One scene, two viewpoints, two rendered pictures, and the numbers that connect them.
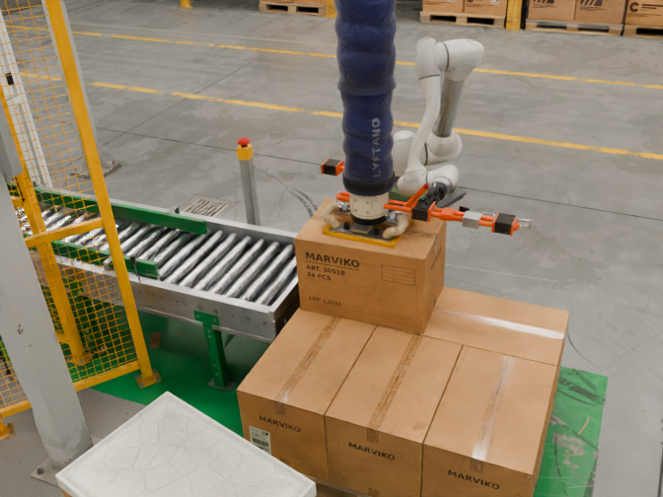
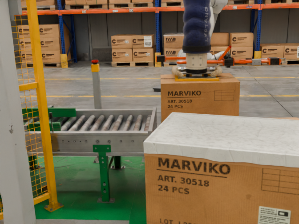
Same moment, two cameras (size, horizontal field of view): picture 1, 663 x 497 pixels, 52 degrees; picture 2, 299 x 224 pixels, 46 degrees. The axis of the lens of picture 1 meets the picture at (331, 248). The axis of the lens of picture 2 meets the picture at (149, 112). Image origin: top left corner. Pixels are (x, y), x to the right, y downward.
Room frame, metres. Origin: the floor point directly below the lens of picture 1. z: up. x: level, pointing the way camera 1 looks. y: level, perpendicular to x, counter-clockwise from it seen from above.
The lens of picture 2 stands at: (0.17, 1.20, 1.46)
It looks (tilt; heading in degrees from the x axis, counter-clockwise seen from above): 16 degrees down; 339
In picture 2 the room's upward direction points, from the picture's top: 2 degrees counter-clockwise
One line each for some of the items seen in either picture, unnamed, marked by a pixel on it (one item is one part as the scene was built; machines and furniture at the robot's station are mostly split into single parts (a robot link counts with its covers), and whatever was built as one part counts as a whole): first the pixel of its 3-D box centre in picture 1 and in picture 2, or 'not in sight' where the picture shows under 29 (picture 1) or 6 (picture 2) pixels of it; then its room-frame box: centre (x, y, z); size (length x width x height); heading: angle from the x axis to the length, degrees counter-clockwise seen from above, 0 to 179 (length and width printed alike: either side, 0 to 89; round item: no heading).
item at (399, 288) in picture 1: (372, 262); (197, 102); (2.68, -0.19, 0.74); 0.60 x 0.40 x 0.40; 67
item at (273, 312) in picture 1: (304, 275); (152, 120); (2.84, 0.15, 0.58); 0.70 x 0.03 x 0.06; 155
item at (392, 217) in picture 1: (369, 213); (196, 70); (2.68, -0.18, 1.01); 0.34 x 0.25 x 0.06; 63
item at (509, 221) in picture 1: (504, 225); (273, 61); (2.41, -0.71, 1.07); 0.08 x 0.07 x 0.05; 63
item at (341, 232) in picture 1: (361, 231); (196, 77); (2.60, -0.14, 0.97); 0.34 x 0.10 x 0.05; 63
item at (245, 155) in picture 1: (254, 224); (98, 114); (3.54, 0.45, 0.50); 0.07 x 0.07 x 1.00; 65
